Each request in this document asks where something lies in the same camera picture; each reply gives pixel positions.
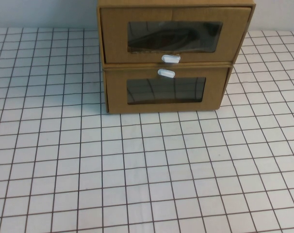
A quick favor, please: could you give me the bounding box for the cardboard drawer with clean window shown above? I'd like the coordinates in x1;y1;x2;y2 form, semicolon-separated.
104;67;229;115

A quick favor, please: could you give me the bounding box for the white grid tablecloth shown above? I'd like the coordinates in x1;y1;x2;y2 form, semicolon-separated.
0;26;294;233

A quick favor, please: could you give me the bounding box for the white plastic drawer handle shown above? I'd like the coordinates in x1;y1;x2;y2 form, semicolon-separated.
157;68;176;79
161;54;181;65

